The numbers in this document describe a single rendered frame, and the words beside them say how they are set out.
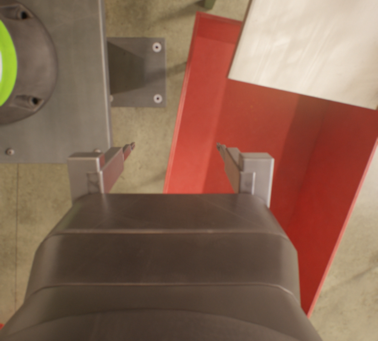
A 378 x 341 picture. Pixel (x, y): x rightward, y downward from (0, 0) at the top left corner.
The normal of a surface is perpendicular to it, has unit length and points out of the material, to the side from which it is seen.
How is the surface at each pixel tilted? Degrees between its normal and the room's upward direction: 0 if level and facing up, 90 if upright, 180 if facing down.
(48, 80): 59
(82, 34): 0
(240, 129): 0
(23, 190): 0
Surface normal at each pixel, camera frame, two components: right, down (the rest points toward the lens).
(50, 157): 0.02, 0.26
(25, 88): 0.85, 0.52
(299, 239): -0.98, -0.18
